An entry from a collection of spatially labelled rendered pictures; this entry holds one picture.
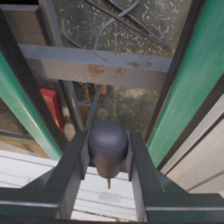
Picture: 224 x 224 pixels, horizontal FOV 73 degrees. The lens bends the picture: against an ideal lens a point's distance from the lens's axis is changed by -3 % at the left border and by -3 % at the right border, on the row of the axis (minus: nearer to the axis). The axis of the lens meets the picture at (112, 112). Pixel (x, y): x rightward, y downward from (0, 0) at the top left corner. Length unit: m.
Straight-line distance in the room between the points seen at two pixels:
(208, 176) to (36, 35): 0.50
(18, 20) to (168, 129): 0.46
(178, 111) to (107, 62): 0.10
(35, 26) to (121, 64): 0.35
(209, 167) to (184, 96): 0.10
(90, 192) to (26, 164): 0.19
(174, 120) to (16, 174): 0.41
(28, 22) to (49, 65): 0.30
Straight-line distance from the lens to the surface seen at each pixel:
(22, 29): 0.54
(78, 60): 0.21
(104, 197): 0.41
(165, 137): 0.24
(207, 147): 0.23
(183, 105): 0.18
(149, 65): 0.20
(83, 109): 1.19
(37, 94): 0.27
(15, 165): 0.50
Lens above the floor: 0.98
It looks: 37 degrees down
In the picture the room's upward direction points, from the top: 168 degrees counter-clockwise
